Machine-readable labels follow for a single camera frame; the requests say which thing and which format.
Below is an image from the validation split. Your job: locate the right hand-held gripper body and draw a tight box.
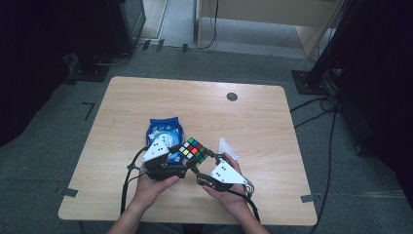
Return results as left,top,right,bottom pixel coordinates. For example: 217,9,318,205
208,160,252,193

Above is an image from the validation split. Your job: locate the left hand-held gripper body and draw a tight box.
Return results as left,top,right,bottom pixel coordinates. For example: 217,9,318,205
141,141,188,182

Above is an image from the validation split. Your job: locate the white wet wipe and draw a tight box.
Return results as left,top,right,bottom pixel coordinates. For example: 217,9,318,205
217,136,241,162

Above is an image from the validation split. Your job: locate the multicoloured puzzle cube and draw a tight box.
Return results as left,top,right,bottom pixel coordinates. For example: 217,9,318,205
176,136,210,169

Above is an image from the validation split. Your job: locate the blue wet wipes pack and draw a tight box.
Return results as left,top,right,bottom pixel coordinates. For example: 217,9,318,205
145,116,185,164

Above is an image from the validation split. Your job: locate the person's right hand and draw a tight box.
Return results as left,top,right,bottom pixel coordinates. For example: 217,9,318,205
203,152,253,218

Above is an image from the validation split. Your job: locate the person's left hand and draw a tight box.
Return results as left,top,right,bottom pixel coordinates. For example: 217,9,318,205
131,166,180,211

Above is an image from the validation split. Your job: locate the grey tape strip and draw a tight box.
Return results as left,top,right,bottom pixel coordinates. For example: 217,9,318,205
300,193,321,204
60,187,80,199

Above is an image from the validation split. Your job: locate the black metal stand base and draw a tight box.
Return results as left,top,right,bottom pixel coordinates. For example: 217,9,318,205
64,53,111,84

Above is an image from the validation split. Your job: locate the black equipment cabinet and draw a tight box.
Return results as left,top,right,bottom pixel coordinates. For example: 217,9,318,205
77,0,147,66

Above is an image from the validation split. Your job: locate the black metal stand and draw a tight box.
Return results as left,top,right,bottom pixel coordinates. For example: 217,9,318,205
290,0,358,97

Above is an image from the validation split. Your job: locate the light wooden furniture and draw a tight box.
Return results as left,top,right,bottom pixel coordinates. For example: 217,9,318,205
196,0,346,59

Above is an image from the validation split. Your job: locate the dark curtain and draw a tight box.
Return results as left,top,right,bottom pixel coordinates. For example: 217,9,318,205
0,0,86,148
337,0,413,210

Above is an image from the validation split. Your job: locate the right hand-held gripper cable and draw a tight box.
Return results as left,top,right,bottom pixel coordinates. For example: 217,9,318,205
227,186,261,224

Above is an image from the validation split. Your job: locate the hand-held gripper cable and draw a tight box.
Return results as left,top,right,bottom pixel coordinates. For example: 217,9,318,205
120,145,151,216
227,186,261,224

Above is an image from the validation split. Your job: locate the left hand-held gripper cable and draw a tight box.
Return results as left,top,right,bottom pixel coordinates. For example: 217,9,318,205
120,145,151,216

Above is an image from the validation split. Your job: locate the black floor cable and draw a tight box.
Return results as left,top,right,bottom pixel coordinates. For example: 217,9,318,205
94,52,131,68
289,95,341,130
309,108,339,234

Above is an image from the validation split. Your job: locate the black hanging cable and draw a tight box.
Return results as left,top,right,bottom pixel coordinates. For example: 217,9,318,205
197,0,220,51

